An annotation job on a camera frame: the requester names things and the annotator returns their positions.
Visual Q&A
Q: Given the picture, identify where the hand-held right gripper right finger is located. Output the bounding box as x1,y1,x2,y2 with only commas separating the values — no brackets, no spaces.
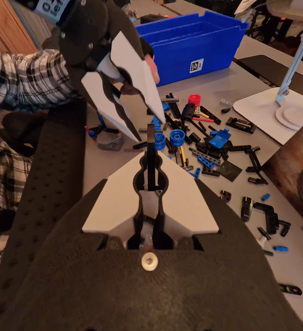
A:
155,151,220,243

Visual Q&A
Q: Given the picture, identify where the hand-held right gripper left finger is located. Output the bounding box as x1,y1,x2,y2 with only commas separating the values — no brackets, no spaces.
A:
82,151,145,243

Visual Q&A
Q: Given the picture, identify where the blue plastic bin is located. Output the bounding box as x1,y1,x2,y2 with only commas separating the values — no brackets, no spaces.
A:
135,10,250,87

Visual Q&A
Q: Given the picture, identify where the blue toy wheel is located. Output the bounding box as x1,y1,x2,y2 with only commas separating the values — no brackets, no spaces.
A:
170,129,186,146
155,132,166,151

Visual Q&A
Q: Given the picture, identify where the black beam piece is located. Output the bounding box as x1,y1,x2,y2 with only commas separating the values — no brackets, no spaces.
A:
137,124,165,193

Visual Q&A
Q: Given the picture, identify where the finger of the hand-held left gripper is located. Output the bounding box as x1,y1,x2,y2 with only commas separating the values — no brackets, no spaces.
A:
81,71,142,143
97,31,166,124

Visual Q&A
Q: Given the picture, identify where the blue angled beam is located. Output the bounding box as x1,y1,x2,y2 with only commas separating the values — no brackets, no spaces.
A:
197,155,216,169

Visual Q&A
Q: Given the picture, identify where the blue angled panel piece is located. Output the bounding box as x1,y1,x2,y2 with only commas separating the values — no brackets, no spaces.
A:
209,128,232,149

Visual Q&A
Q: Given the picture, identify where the black rectangular frame piece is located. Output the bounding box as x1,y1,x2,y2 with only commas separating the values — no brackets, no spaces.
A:
226,117,257,134

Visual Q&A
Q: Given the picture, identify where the grey motor brick assembly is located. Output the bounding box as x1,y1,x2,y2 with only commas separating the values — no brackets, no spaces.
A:
84,109,123,152

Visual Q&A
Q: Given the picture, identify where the person's left hand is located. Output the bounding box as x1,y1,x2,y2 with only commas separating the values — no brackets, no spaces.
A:
120,54,161,96

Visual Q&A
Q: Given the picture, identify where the black square panel piece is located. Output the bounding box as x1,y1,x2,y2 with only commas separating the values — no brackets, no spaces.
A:
219,160,243,182

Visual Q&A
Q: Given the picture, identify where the dark printed toy box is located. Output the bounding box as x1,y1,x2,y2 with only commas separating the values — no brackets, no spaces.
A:
261,120,303,228

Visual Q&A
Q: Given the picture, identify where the person's left forearm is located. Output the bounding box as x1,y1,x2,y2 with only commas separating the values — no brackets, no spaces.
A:
0,45,79,112

